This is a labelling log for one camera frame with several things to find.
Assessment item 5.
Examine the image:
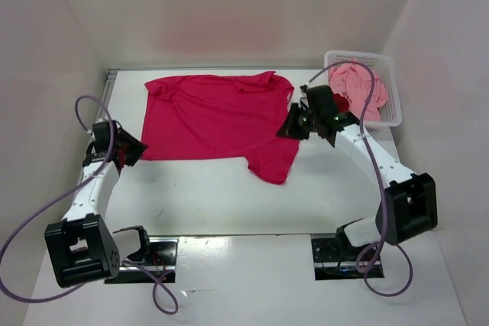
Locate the white plastic laundry basket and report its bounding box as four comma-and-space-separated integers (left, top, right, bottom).
324, 50, 402, 128

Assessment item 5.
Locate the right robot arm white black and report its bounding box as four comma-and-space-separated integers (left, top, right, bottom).
277, 86, 438, 260

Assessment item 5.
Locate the dark red t shirt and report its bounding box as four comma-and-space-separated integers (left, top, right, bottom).
333, 93, 349, 113

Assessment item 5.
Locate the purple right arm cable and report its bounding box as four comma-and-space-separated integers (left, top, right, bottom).
300, 63, 413, 297

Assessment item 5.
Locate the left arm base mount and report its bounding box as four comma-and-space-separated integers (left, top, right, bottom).
104, 236, 179, 285

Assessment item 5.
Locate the magenta t shirt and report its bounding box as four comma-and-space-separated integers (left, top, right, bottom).
141, 71, 299, 185

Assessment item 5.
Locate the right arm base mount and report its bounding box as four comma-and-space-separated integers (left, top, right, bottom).
310, 234, 364, 281

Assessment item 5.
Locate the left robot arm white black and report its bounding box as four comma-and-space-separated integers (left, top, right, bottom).
44, 121, 147, 288

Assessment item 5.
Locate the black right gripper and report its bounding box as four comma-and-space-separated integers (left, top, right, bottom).
277, 102, 321, 140

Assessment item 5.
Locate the light pink t shirt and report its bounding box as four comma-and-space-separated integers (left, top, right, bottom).
329, 63, 389, 122

